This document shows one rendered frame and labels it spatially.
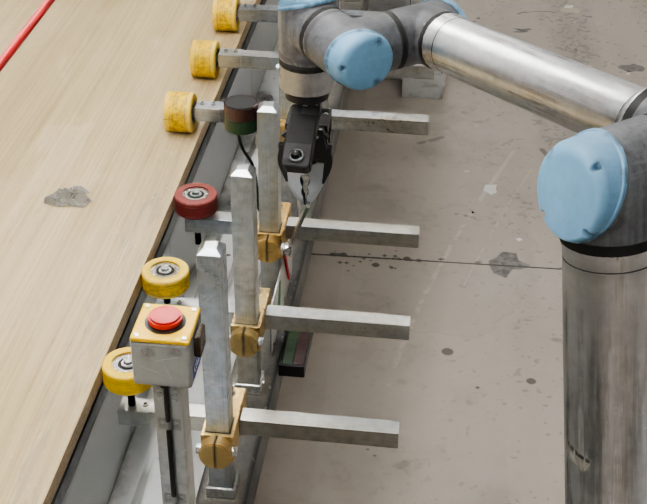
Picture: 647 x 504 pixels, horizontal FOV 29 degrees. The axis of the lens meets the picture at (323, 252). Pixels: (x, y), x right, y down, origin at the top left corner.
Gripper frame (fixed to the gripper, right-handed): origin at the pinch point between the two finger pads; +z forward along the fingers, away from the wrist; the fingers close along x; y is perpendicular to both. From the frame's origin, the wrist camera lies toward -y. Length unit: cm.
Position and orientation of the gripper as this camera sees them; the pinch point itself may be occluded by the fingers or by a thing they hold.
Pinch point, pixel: (305, 200)
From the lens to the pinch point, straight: 211.6
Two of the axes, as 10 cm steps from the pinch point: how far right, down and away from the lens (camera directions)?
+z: -0.1, 8.3, 5.6
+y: 1.2, -5.6, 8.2
